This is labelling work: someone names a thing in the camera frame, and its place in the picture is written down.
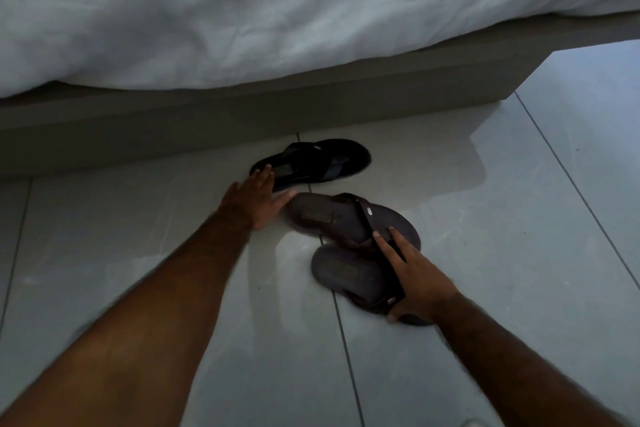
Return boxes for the person's left hand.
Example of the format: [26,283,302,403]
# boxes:
[219,165,300,233]

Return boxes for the person's right hand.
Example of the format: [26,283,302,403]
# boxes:
[372,227,464,326]

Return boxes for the dark brown flip-flop sandal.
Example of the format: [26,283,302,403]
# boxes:
[310,244,437,327]
[284,192,424,255]

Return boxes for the person's left forearm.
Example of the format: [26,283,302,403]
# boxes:
[0,201,253,427]

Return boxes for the person's right forearm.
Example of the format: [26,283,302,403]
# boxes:
[436,292,627,427]

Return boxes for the black flip-flop sandal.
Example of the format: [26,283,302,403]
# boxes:
[249,139,372,192]

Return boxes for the white duvet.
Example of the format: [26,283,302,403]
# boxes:
[0,0,640,98]

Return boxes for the grey bed frame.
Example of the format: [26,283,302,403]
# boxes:
[0,11,640,180]

